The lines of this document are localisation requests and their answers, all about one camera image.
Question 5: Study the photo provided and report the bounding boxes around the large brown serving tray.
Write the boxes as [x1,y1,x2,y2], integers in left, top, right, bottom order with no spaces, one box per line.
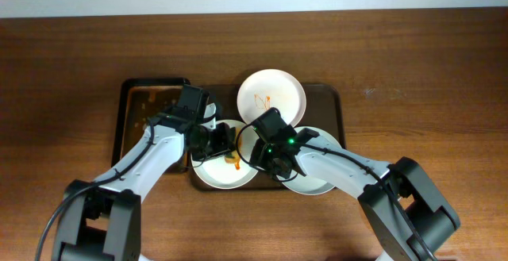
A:
[202,83,346,191]

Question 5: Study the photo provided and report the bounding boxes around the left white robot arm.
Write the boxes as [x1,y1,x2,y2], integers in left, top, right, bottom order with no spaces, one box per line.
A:
[35,84,235,260]

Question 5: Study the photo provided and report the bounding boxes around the pink plate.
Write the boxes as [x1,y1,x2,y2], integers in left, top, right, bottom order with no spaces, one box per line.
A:
[237,69,306,126]

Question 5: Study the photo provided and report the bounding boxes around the small black water tray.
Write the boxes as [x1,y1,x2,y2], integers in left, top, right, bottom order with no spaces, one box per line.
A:
[111,77,191,167]

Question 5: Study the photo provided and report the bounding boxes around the white plate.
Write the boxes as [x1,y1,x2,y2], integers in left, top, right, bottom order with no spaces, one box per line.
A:
[191,127,258,190]

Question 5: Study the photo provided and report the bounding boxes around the yellow green scrub sponge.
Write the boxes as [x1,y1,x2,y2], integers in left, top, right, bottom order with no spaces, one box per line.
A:
[224,151,241,163]

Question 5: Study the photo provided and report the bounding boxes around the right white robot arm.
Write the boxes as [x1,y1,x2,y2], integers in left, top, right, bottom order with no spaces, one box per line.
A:
[249,108,461,260]

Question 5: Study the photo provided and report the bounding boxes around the pale green plate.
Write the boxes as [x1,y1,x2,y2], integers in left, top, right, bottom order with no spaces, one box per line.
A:
[276,126,342,195]

